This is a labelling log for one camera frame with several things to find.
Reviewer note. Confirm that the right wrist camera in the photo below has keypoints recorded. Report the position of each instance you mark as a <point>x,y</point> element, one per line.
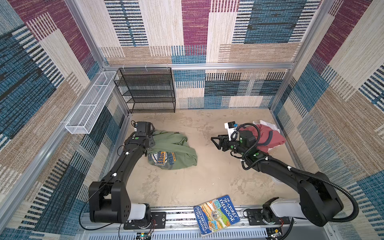
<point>231,128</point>

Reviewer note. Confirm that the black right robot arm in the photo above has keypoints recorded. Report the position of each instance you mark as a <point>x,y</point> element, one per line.
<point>320,201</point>

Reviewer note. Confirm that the treehouse storybook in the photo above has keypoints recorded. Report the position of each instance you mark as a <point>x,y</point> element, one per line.
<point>215,215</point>

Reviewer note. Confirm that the white wire mesh basket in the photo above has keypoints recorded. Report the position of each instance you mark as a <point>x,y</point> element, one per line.
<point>87,113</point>

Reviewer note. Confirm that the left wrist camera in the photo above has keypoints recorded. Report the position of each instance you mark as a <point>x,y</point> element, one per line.
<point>143,129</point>

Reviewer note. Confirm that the black mesh shelf rack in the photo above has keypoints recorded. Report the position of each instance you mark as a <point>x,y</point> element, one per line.
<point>147,90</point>

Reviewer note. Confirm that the white t-shirt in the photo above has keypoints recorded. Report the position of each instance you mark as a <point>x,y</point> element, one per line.
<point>268,123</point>

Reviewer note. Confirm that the red t-shirt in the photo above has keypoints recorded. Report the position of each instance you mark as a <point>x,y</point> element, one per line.
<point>269,138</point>

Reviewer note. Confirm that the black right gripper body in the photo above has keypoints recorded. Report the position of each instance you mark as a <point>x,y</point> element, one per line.
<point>233,145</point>

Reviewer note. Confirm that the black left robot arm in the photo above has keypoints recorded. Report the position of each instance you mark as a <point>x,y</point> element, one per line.
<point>109,201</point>

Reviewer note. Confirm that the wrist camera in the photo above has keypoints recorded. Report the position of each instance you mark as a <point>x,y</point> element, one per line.
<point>143,129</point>
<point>231,128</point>

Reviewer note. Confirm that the green graphic t-shirt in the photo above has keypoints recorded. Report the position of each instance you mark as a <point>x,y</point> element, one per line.
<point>171,151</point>

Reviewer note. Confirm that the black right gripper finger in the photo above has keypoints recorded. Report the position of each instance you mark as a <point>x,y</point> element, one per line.
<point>220,138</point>
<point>218,144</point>

